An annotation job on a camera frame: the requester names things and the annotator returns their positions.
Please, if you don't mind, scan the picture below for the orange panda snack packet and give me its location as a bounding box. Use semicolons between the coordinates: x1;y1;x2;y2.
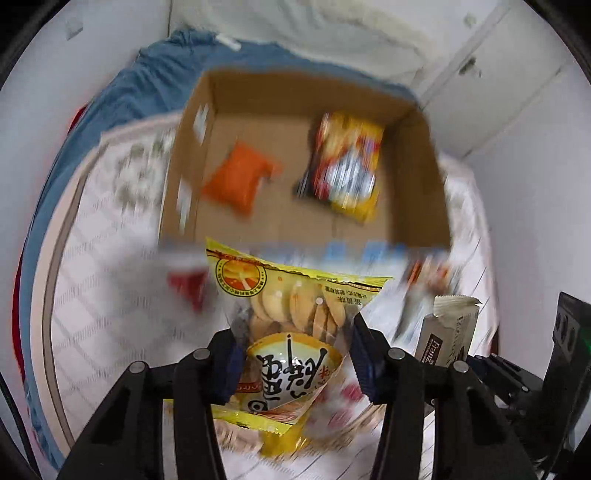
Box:
397;256;465;342

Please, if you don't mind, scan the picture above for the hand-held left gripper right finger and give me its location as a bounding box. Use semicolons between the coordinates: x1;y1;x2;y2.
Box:
353;315;539;480

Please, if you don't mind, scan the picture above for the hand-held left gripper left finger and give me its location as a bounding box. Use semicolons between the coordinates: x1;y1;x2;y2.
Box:
58;329;245;480

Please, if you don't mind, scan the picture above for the yellow instant noodle packet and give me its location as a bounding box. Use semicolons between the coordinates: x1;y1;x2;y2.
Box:
293;111;386;224

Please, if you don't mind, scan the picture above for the yellow biscuit packet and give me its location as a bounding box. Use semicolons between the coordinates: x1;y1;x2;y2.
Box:
204;236;394;459

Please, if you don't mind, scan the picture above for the cardboard box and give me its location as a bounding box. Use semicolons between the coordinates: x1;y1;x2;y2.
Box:
157;68;453;266

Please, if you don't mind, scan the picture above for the white pillow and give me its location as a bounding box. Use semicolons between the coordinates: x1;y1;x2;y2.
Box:
170;0;437;90

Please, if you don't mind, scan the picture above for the red snack packet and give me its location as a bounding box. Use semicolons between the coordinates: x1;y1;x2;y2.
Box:
167;268;209;313

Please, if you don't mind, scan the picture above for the white chocolate cookie packet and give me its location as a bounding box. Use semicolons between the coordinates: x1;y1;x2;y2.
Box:
413;294;482;367

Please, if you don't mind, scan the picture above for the blue blanket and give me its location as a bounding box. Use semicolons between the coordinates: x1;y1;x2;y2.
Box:
21;28;416;467

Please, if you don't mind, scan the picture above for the white cabinet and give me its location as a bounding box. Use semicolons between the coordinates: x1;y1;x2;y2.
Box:
413;0;580;160

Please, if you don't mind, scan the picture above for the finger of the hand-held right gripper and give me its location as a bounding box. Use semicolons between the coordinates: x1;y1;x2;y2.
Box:
464;353;536;409

